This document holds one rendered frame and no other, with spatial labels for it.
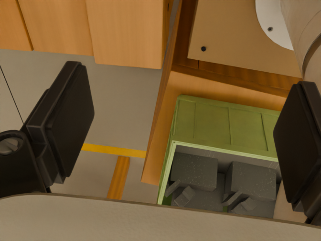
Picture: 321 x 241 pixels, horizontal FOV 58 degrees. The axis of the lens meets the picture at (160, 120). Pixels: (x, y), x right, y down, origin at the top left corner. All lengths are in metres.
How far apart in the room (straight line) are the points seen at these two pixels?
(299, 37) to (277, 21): 0.15
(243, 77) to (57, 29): 0.47
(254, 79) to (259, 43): 0.29
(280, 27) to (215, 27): 0.10
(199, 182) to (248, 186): 0.14
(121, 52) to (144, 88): 1.21
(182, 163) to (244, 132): 0.22
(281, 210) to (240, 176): 0.62
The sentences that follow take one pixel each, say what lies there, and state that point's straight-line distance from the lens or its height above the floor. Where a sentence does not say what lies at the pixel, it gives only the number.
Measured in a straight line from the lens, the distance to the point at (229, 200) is 0.84.
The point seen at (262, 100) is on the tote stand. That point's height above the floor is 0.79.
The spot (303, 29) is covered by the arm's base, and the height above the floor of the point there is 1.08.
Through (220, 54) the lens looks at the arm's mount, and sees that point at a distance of 0.54.
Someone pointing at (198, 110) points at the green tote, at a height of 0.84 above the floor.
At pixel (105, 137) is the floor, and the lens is 2.20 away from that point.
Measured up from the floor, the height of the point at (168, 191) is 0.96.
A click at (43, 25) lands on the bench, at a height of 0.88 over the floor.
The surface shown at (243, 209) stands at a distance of 0.90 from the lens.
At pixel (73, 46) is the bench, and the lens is 0.64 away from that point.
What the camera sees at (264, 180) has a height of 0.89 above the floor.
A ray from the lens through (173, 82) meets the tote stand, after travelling 0.75.
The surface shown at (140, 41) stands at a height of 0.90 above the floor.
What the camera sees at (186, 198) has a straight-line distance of 0.86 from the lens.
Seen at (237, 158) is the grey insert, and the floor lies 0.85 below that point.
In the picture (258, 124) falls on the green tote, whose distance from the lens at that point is 0.76.
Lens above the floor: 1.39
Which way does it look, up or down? 45 degrees down
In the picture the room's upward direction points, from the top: 170 degrees counter-clockwise
